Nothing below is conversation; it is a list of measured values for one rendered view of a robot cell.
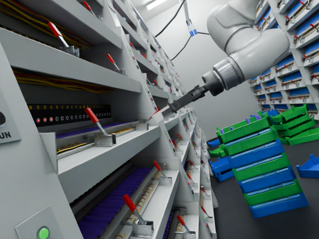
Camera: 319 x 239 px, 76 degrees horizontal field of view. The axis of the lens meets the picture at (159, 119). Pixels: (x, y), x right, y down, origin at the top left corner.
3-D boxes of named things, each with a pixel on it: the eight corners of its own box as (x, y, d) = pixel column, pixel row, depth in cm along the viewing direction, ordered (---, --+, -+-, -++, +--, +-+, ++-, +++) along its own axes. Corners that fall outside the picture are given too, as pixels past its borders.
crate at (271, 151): (275, 143, 131) (269, 132, 131) (285, 151, 112) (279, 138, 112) (229, 159, 140) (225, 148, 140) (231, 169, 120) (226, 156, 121)
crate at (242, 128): (265, 121, 131) (259, 110, 132) (273, 125, 112) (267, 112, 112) (220, 138, 140) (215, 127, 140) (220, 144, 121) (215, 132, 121)
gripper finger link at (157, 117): (174, 112, 65) (173, 113, 64) (156, 124, 67) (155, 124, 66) (169, 105, 65) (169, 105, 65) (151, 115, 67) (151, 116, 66)
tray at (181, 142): (189, 146, 152) (189, 128, 151) (181, 173, 92) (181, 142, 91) (162, 146, 156) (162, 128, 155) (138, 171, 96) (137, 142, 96)
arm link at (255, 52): (247, 90, 63) (225, 63, 70) (296, 61, 59) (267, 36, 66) (244, 70, 54) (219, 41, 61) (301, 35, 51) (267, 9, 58)
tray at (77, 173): (160, 136, 84) (159, 113, 83) (59, 211, 24) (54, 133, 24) (114, 136, 88) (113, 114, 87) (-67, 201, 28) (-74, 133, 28)
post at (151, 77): (217, 201, 159) (127, -4, 163) (218, 206, 150) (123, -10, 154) (193, 208, 164) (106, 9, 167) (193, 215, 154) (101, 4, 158)
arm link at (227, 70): (240, 83, 65) (224, 93, 66) (225, 59, 66) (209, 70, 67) (247, 80, 56) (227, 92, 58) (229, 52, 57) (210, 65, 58)
